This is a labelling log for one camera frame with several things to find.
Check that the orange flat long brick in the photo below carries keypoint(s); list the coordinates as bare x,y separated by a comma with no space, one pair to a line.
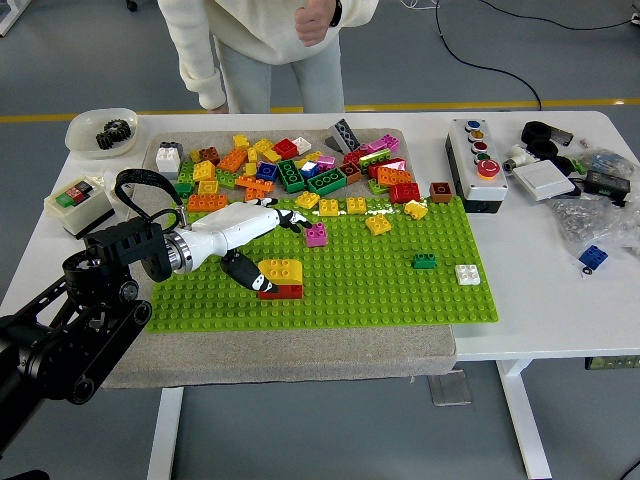
255,183

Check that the pink square brick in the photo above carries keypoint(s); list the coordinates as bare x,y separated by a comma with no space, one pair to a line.
327,161

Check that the person's left hand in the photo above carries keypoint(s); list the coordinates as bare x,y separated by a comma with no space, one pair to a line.
312,22

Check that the pink long brick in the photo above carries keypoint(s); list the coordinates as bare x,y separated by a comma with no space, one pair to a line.
386,143

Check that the clear bag of screws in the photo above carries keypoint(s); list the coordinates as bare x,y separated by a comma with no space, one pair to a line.
590,220

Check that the yellow narrow brick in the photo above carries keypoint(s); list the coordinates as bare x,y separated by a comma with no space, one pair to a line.
252,155
250,169

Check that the table height control panel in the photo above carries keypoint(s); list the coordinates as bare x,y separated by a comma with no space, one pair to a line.
612,363

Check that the green studded baseplate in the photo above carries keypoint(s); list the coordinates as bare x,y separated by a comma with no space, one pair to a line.
360,295

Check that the black power adapter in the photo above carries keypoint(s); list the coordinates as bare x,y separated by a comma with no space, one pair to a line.
606,184

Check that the white table leg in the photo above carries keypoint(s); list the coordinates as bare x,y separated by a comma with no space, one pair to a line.
525,425
165,435

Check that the red stepped brick stack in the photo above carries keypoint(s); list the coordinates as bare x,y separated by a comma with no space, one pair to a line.
290,292

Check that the yellow curved brick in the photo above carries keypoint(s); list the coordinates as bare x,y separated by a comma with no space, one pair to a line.
282,269

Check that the white pipe fitting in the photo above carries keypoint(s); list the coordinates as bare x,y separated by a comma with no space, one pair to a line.
520,156

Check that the magenta square brick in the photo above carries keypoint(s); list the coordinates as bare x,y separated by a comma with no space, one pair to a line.
316,235

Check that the red square brick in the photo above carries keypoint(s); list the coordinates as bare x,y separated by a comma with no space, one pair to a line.
286,148
353,159

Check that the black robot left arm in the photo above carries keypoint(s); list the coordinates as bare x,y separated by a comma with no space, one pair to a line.
125,245

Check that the white and grey brick stack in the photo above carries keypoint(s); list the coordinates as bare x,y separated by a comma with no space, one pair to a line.
168,161

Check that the white switch box green red buttons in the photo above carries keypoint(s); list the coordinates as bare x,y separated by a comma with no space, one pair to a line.
80,212

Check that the yellow square brick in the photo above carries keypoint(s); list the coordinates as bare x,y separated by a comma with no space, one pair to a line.
209,186
262,146
355,205
328,207
272,156
307,199
415,209
377,224
241,142
204,171

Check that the person's right hand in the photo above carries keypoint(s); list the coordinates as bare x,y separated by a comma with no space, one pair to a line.
217,110

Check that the grey long brick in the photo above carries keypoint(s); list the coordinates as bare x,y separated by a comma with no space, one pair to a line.
345,134

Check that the brown upturned brick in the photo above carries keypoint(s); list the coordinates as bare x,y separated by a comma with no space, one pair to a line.
350,172

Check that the black metal gear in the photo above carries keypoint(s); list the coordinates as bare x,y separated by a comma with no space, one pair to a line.
121,130
106,140

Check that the yellow flat brick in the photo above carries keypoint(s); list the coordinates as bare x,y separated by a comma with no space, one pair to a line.
300,163

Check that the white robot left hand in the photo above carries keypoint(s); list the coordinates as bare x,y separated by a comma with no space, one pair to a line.
235,225

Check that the brown square brick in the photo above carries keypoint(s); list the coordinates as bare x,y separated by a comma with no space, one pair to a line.
440,191
209,155

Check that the green square brick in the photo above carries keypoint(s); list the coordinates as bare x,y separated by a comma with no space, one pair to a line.
226,179
377,186

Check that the white furniture frame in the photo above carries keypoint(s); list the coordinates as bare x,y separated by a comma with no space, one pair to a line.
7,22

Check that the white plastic bowl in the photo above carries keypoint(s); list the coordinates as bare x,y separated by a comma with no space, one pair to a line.
82,132

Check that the red rounded brick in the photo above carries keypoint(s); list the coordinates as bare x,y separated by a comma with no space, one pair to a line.
404,192

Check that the small dark green brick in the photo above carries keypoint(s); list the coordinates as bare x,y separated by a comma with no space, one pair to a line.
423,260

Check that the lime green long brick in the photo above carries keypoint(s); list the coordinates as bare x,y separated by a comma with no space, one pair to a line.
375,159

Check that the green long upturned brick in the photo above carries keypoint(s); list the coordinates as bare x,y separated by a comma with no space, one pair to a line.
326,181
291,175

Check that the white push-button control box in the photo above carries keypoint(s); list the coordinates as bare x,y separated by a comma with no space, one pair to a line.
487,186

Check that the white wall switch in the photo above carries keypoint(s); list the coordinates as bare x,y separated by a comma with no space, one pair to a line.
543,181

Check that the clear bag of blue parts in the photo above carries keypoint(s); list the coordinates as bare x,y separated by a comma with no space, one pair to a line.
607,161

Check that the grey floor plate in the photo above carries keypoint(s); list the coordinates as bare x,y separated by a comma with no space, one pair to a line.
450,390

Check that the red glossy sloped brick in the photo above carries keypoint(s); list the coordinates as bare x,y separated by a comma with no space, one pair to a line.
392,164

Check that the black chair base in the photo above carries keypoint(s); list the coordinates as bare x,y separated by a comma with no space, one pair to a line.
132,5

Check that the black wrist band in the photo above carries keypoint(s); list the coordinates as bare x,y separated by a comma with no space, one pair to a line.
336,12

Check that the person's left forearm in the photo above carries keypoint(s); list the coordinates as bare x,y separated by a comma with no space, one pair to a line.
357,10

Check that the person's right forearm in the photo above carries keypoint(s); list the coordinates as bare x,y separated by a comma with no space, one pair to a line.
202,82

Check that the black clamp with metal plate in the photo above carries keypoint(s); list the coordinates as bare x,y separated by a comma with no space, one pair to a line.
537,131

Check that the blue square brick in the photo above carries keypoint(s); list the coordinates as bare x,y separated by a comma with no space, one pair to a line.
593,256
267,172
309,170

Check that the grey-brown mat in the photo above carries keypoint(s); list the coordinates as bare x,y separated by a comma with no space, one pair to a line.
275,355

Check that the person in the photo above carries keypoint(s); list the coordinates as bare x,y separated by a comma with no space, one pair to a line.
250,35

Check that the white square brick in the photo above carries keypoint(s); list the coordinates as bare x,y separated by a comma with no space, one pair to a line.
466,274
303,145

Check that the green plastic clip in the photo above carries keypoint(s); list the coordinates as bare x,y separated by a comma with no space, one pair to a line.
580,164

